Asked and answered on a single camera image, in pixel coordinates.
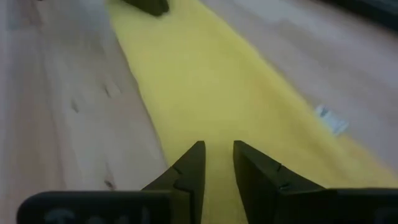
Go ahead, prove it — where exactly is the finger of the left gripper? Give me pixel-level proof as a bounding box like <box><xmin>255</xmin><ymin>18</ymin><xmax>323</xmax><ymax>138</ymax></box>
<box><xmin>122</xmin><ymin>0</ymin><xmax>170</xmax><ymax>17</ymax></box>

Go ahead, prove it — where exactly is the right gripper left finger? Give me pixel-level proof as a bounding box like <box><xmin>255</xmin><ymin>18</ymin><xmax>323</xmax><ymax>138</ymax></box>
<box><xmin>141</xmin><ymin>140</ymin><xmax>206</xmax><ymax>224</ymax></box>

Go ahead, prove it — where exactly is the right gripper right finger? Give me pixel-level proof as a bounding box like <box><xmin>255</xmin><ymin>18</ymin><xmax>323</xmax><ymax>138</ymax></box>
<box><xmin>233</xmin><ymin>140</ymin><xmax>326</xmax><ymax>224</ymax></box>

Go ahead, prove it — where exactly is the yellow microfiber towel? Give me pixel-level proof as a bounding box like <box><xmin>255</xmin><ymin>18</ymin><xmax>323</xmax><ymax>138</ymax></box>
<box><xmin>105</xmin><ymin>0</ymin><xmax>398</xmax><ymax>224</ymax></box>

